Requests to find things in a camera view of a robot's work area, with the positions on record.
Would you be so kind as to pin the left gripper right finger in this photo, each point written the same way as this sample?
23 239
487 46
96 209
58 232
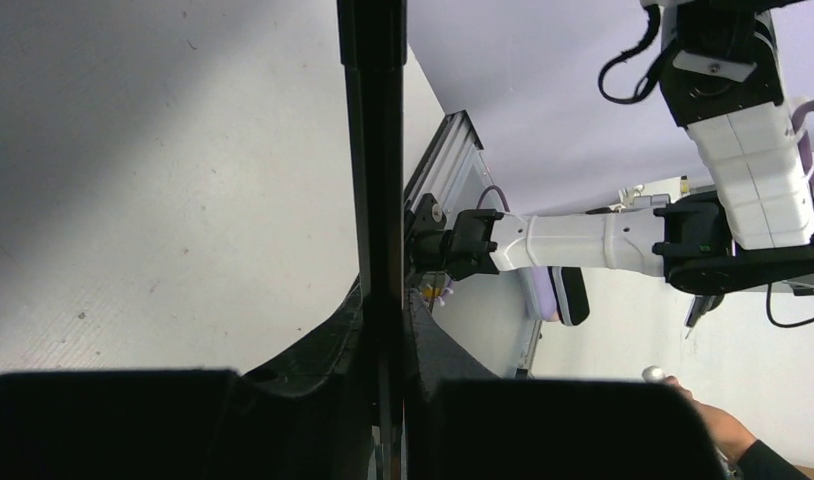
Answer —
464 422

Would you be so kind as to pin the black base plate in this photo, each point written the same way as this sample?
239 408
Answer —
423 225

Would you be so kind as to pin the aluminium frame rail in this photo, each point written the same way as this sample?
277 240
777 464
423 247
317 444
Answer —
451 169

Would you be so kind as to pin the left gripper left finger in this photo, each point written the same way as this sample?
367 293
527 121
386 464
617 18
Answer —
304 414

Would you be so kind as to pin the person's bare hand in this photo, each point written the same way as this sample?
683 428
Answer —
730 436

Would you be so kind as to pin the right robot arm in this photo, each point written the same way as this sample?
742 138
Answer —
655 137

